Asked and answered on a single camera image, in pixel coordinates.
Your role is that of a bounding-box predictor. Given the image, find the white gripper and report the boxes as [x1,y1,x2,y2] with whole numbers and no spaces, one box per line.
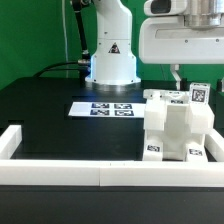
[139,16,224,91]

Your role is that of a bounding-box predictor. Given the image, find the white obstacle fence wall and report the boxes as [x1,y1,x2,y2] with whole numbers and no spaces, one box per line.
[0,125,224,187]

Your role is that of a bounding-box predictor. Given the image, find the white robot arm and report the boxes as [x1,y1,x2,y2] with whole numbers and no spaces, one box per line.
[71,0,224,89]

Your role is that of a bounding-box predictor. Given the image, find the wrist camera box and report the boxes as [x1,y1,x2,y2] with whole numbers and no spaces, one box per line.
[144,0,188,16]

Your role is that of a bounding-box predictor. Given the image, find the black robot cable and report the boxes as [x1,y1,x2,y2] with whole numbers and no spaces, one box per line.
[32,9,92,78]

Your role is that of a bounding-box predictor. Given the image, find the white chair back part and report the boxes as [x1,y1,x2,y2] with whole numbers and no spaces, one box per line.
[143,89,214,136]

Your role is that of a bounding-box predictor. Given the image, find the white base tag sheet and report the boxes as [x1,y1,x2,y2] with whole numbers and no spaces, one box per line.
[68,102,145,118]

